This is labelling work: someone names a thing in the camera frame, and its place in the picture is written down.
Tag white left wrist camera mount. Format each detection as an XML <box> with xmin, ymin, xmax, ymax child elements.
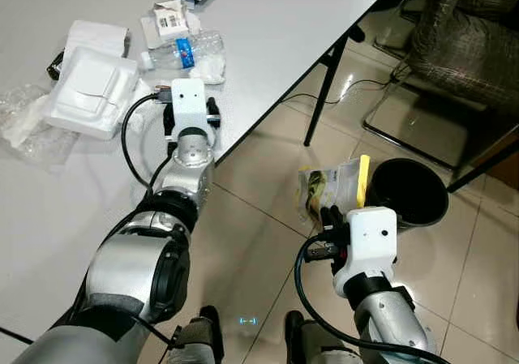
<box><xmin>166</xmin><ymin>78</ymin><xmax>217</xmax><ymax>139</ymax></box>

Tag white crumpled tissue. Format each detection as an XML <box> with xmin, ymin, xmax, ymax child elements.
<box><xmin>190</xmin><ymin>55</ymin><xmax>227</xmax><ymax>86</ymax></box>

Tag white foam clamshell container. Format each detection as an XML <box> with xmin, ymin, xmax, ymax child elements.
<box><xmin>41</xmin><ymin>45</ymin><xmax>139</xmax><ymax>141</ymax></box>

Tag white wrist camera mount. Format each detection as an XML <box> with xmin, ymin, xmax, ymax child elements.
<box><xmin>166</xmin><ymin>78</ymin><xmax>217</xmax><ymax>139</ymax></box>
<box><xmin>332</xmin><ymin>207</ymin><xmax>401</xmax><ymax>297</ymax></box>

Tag clear crumpled plastic bag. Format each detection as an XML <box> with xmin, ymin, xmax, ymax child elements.
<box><xmin>0</xmin><ymin>84</ymin><xmax>79</xmax><ymax>167</ymax></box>

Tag black metal table leg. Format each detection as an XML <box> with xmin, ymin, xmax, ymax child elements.
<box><xmin>303</xmin><ymin>35</ymin><xmax>350</xmax><ymax>148</ymax></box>

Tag torn white printed carton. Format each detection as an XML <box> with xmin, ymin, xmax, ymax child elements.
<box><xmin>141</xmin><ymin>0</ymin><xmax>201</xmax><ymax>49</ymax></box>

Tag robot leg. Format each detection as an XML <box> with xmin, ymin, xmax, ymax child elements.
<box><xmin>165</xmin><ymin>305</ymin><xmax>225</xmax><ymax>364</ymax></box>
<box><xmin>283</xmin><ymin>310</ymin><xmax>359</xmax><ymax>364</ymax></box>

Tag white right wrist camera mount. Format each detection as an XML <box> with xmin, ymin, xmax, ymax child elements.
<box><xmin>332</xmin><ymin>207</ymin><xmax>401</xmax><ymax>297</ymax></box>

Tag dark wooden furniture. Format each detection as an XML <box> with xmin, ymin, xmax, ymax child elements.
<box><xmin>445</xmin><ymin>127</ymin><xmax>519</xmax><ymax>193</ymax></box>

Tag robot left leg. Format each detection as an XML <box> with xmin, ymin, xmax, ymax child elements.
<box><xmin>165</xmin><ymin>305</ymin><xmax>225</xmax><ymax>364</ymax></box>

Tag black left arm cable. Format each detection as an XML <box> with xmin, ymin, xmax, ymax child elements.
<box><xmin>121</xmin><ymin>92</ymin><xmax>176</xmax><ymax>191</ymax></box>

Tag yellow white snack bag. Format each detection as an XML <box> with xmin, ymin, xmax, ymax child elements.
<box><xmin>298</xmin><ymin>154</ymin><xmax>373</xmax><ymax>224</ymax></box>

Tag black rubbish bin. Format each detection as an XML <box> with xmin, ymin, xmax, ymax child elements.
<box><xmin>368</xmin><ymin>157</ymin><xmax>450</xmax><ymax>229</ymax></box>

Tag robot right leg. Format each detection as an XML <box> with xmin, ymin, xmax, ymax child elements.
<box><xmin>283</xmin><ymin>310</ymin><xmax>359</xmax><ymax>364</ymax></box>

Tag clear plastic water bottle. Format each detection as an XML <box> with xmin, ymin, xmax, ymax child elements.
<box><xmin>139</xmin><ymin>29</ymin><xmax>225</xmax><ymax>72</ymax></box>

